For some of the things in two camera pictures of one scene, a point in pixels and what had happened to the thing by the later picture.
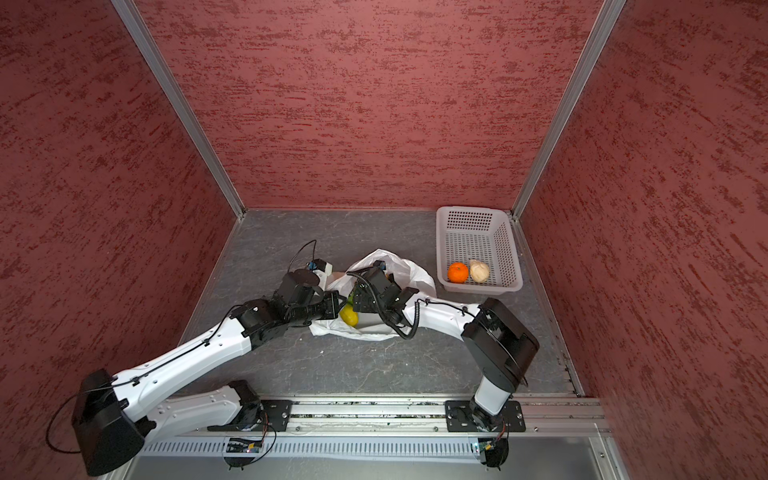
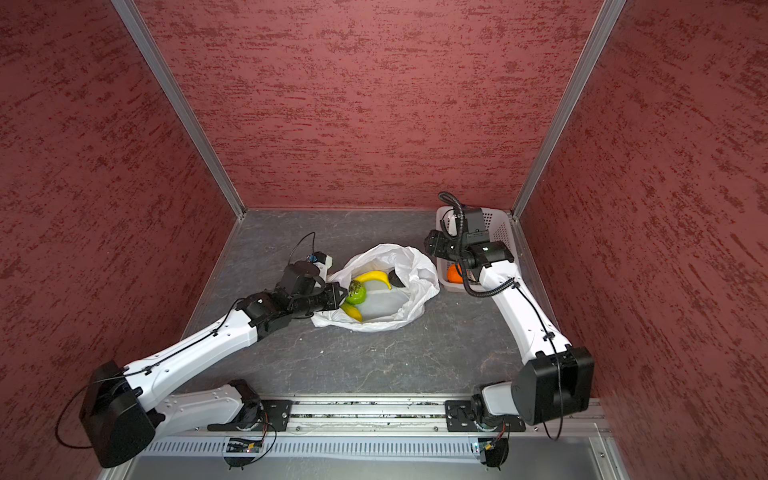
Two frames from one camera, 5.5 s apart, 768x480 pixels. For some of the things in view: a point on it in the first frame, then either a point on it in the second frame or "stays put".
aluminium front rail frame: x=385 y=439 stays put
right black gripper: x=362 y=300 to x=436 y=241
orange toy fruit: x=458 y=272 stays put
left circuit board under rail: x=240 y=445 stays put
